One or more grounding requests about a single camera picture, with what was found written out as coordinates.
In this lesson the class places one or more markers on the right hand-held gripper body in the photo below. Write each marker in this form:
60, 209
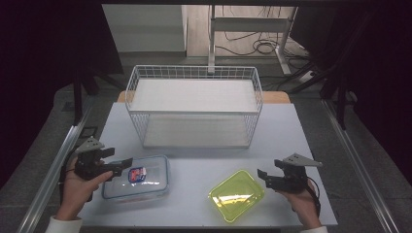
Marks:
294, 179

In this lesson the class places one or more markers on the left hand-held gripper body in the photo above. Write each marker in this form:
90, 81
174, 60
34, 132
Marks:
89, 161

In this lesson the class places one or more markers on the clear container with blue-rimmed lid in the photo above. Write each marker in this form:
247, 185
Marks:
142, 184

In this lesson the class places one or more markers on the clear container with green lid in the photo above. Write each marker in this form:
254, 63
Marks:
236, 197

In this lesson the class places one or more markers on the person's right hand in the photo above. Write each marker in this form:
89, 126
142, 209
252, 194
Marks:
306, 207

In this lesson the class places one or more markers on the person's left hand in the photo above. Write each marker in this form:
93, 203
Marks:
74, 194

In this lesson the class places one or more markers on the black stand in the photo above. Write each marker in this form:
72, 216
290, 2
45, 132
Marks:
77, 97
341, 103

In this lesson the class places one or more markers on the white power strip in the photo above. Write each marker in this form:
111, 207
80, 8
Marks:
307, 76

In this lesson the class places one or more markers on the dark curtain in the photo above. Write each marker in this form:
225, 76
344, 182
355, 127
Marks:
39, 64
379, 81

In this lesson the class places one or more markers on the aluminium rail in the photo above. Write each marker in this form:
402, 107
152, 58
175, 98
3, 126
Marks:
356, 165
55, 168

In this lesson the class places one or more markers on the white metal desk frame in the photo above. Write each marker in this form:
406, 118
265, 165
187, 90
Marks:
246, 24

